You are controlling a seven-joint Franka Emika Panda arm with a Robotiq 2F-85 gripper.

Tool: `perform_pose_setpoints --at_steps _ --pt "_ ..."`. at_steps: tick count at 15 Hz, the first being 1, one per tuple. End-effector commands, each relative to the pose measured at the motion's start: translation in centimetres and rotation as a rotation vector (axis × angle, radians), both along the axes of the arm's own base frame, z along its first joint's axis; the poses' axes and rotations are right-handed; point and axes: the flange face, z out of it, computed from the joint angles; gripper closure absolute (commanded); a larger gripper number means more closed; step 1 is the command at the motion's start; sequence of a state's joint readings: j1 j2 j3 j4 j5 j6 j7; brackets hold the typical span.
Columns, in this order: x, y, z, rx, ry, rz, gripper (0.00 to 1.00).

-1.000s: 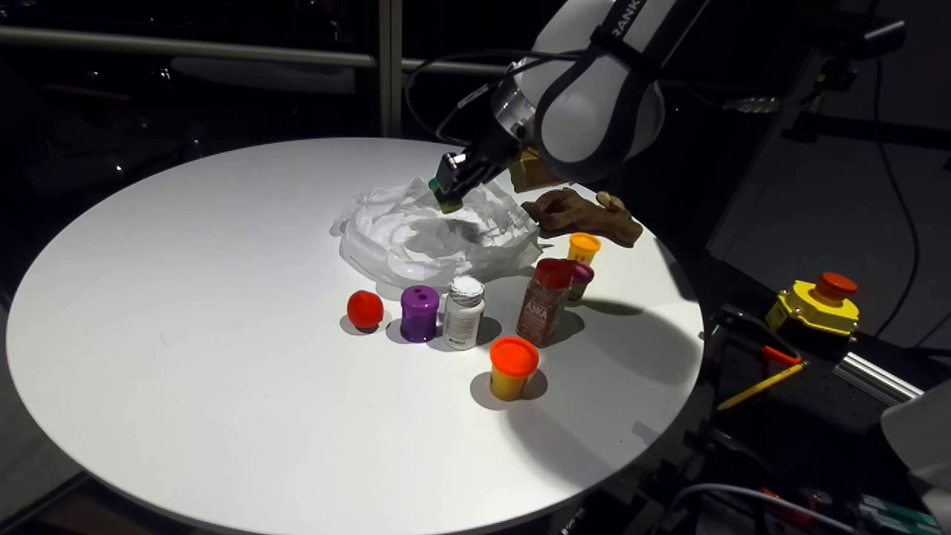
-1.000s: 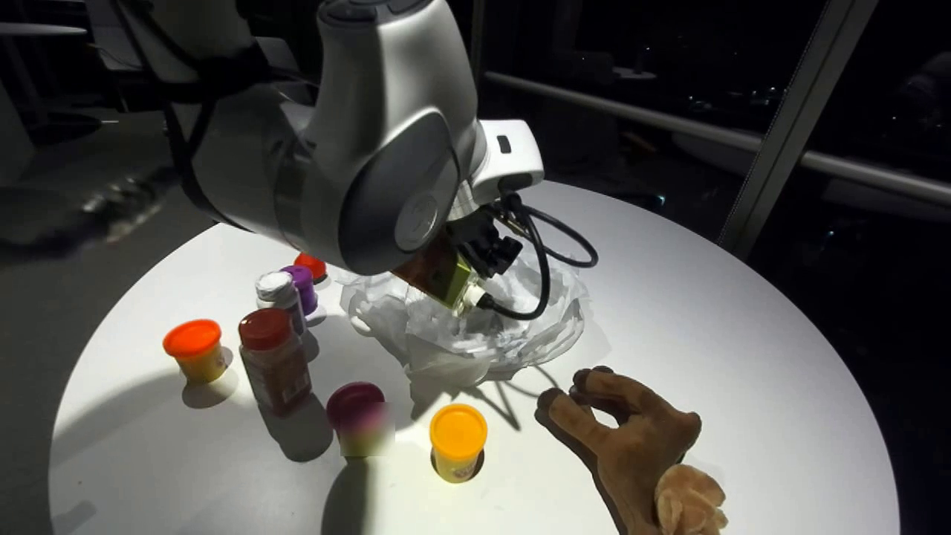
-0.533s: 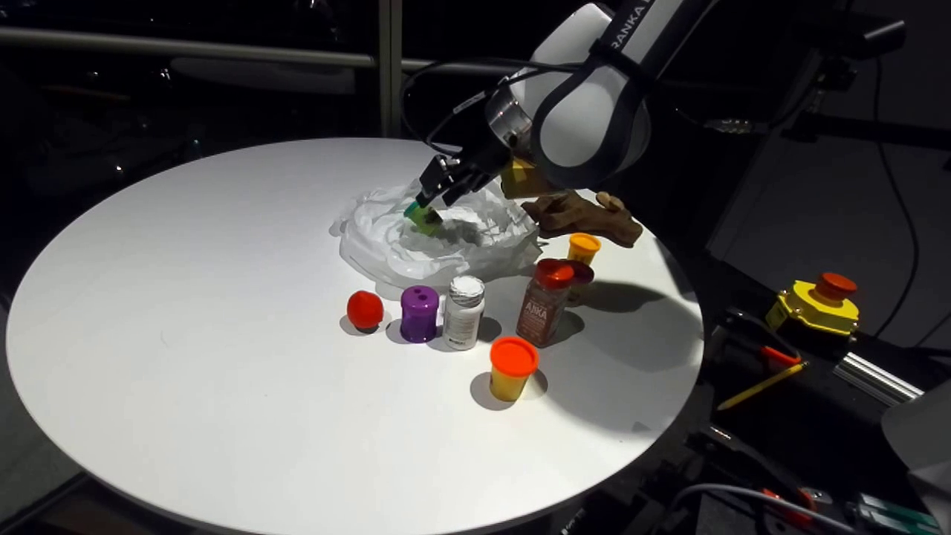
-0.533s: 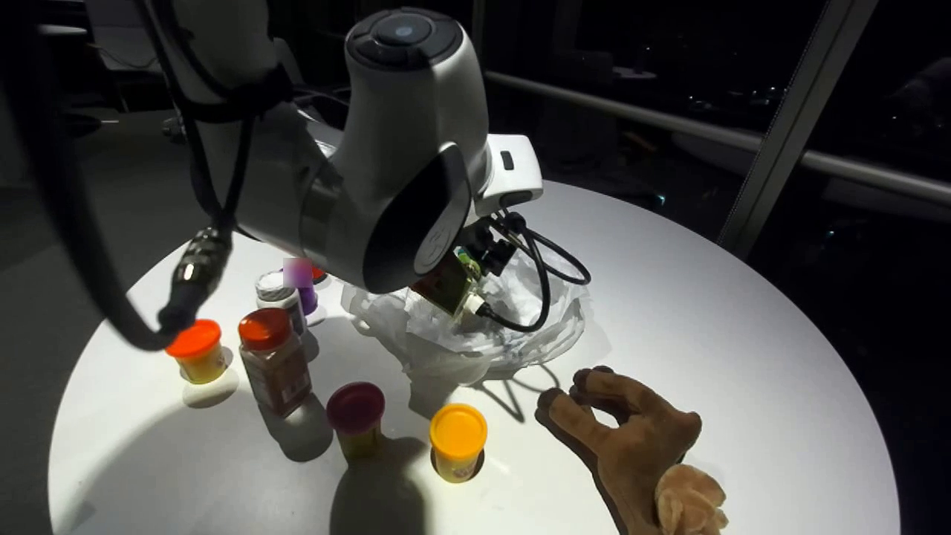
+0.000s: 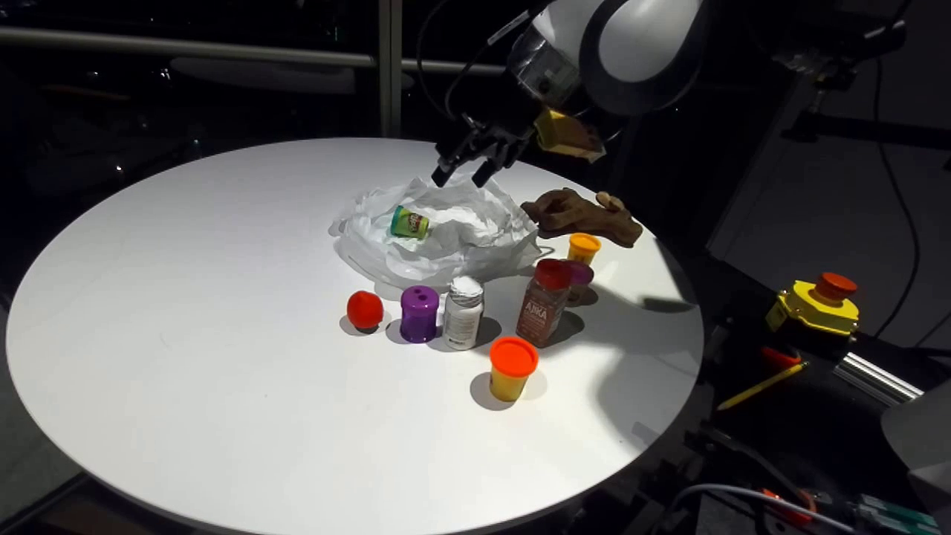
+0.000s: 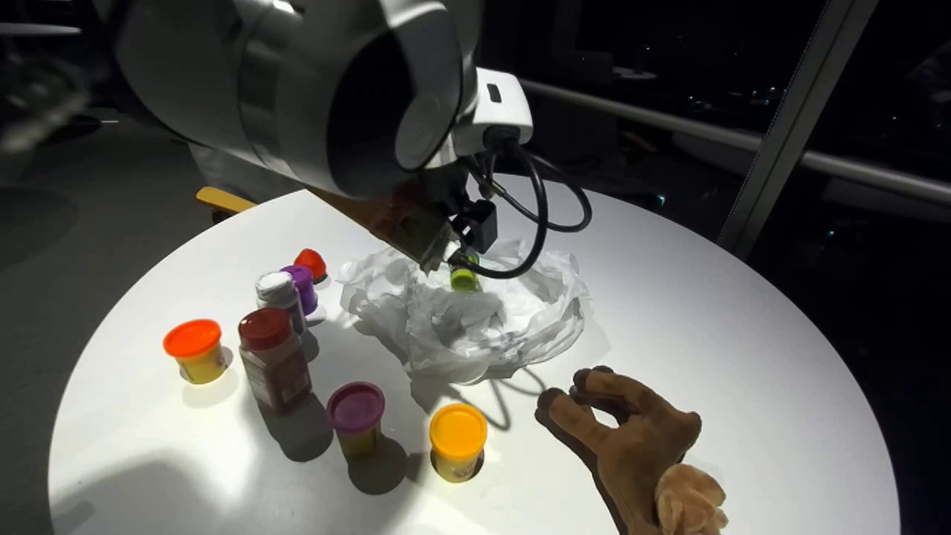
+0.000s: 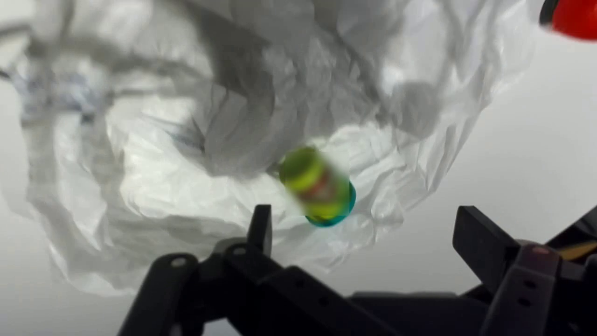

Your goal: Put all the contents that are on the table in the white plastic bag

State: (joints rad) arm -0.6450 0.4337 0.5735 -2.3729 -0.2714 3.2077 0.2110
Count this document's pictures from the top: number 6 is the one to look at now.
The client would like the metal railing bar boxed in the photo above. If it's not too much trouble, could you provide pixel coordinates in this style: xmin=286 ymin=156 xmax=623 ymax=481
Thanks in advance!
xmin=519 ymin=74 xmax=951 ymax=209

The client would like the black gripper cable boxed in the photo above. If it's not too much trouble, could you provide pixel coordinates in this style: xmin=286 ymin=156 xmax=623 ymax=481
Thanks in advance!
xmin=473 ymin=147 xmax=596 ymax=284

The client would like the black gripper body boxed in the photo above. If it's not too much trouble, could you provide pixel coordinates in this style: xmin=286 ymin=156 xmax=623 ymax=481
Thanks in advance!
xmin=430 ymin=160 xmax=501 ymax=257

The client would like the white lid pill bottle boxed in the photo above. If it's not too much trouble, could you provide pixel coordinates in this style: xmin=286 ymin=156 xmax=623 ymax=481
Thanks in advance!
xmin=251 ymin=267 xmax=311 ymax=342

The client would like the magenta lid dough tub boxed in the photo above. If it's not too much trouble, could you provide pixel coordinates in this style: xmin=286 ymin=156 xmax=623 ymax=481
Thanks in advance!
xmin=324 ymin=382 xmax=388 ymax=461

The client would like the red toy tomato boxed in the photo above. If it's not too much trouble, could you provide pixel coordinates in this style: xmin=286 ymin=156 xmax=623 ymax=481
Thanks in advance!
xmin=292 ymin=247 xmax=329 ymax=287

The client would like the green lid dough tub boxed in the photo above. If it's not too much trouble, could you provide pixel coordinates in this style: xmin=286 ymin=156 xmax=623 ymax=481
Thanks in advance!
xmin=448 ymin=264 xmax=483 ymax=297

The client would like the purple plastic cup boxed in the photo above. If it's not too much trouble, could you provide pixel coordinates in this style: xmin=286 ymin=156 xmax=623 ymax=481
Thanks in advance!
xmin=281 ymin=263 xmax=324 ymax=322

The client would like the metal railing post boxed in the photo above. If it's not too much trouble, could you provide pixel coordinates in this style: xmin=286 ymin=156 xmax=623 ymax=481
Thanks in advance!
xmin=719 ymin=0 xmax=881 ymax=260

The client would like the orange lid dough tub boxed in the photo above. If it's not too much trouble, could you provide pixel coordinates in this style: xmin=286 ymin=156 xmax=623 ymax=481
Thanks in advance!
xmin=159 ymin=316 xmax=226 ymax=386

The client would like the yellow lid dough tub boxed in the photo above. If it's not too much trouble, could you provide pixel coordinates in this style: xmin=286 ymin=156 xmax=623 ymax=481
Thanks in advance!
xmin=424 ymin=403 xmax=491 ymax=484

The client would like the red lid spice jar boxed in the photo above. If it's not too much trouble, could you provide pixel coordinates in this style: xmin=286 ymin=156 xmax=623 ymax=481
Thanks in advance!
xmin=235 ymin=304 xmax=315 ymax=417

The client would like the white plastic bag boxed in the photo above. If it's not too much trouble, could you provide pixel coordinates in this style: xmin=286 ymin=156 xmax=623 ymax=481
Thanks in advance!
xmin=339 ymin=244 xmax=589 ymax=394

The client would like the brown plush toy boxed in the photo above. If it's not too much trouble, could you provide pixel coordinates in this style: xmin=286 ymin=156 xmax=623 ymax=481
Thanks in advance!
xmin=532 ymin=364 xmax=730 ymax=535

